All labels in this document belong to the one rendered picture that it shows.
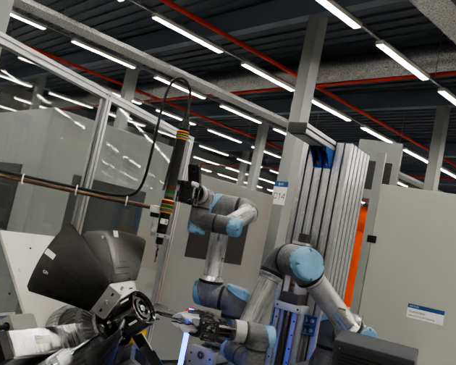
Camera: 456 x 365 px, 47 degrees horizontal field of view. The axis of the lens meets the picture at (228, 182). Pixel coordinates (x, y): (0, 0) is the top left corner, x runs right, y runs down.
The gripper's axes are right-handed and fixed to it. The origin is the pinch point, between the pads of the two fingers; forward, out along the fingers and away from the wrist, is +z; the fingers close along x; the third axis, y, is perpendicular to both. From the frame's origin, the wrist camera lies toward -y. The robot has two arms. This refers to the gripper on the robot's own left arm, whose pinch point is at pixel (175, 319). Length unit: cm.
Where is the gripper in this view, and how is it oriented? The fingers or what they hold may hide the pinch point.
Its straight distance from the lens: 185.1
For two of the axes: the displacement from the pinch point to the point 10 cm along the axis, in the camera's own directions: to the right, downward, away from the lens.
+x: -2.2, 9.8, 0.1
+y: 2.0, 0.5, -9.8
